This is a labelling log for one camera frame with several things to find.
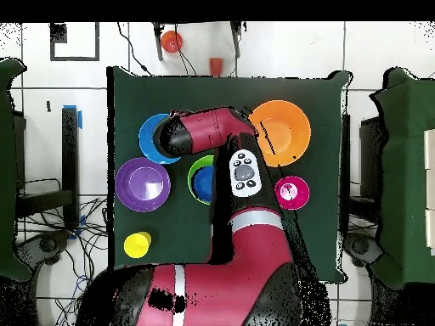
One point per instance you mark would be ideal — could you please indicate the small dark blue bowl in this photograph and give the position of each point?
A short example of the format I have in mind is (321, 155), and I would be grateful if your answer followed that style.
(204, 183)

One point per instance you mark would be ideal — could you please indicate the green bowl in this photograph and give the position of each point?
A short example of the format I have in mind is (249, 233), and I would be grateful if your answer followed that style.
(198, 162)

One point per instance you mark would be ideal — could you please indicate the purple bowl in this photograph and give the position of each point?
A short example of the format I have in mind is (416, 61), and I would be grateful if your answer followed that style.
(142, 185)

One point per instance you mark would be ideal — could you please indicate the light blue bowl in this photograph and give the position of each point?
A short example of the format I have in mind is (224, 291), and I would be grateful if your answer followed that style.
(146, 136)

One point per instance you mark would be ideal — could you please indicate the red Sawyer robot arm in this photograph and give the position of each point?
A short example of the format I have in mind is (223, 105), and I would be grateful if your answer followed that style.
(210, 129)

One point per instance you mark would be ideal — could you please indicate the small crimson bowl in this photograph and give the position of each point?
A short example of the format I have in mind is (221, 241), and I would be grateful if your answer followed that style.
(299, 198)

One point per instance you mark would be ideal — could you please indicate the large orange bowl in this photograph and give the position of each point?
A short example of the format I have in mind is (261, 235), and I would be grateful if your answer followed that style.
(289, 136)

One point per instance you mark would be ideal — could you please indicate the dark green tablecloth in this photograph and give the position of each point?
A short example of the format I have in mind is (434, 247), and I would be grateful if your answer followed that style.
(204, 91)

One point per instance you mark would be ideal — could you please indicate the yellow cup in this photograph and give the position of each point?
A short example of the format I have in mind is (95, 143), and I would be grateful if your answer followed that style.
(136, 246)

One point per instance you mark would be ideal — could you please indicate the orange-red cup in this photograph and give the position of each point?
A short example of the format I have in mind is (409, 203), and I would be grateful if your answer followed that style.
(216, 66)

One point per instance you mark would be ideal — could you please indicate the small orange bowl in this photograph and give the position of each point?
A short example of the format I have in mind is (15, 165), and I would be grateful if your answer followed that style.
(171, 41)

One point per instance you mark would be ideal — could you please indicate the blue tape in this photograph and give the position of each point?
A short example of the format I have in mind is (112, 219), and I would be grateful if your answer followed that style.
(80, 119)

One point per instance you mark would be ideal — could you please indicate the green cloth covered table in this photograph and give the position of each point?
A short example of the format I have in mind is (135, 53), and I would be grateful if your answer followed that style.
(6, 169)
(407, 169)

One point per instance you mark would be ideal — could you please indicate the white boxes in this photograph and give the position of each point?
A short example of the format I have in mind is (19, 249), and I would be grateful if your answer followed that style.
(431, 152)

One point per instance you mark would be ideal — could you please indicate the black metal table frame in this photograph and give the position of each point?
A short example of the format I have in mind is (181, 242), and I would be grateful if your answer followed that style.
(346, 152)
(69, 152)

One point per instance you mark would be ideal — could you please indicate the black square frame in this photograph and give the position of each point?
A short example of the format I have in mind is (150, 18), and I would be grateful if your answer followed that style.
(57, 34)

